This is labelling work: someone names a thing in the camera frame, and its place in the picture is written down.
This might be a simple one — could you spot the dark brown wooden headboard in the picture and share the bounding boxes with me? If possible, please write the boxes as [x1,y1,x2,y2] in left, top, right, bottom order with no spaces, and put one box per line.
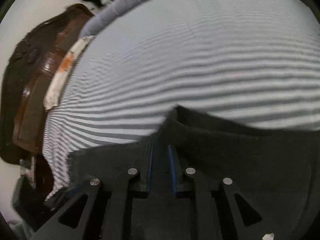
[1,3,93,165]

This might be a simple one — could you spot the grey white striped bedsheet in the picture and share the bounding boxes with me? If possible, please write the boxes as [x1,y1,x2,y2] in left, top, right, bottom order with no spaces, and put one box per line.
[42,0,319,190]

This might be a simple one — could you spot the white floral pillow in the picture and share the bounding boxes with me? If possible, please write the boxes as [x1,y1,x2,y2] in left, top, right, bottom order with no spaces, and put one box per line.
[43,35,95,111]

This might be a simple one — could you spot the dark grey pants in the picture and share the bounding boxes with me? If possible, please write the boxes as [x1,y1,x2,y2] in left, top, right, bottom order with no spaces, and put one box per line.
[68,106,319,239]

